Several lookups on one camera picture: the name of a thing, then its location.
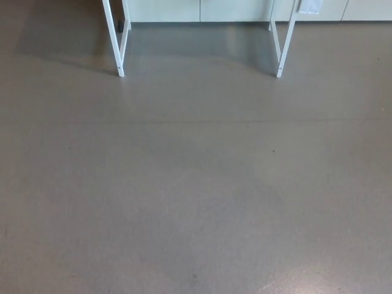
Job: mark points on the small black floor object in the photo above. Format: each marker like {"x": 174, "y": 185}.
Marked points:
{"x": 121, "y": 26}

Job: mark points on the white desk leg frame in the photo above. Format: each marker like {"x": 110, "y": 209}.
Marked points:
{"x": 114, "y": 46}
{"x": 287, "y": 46}

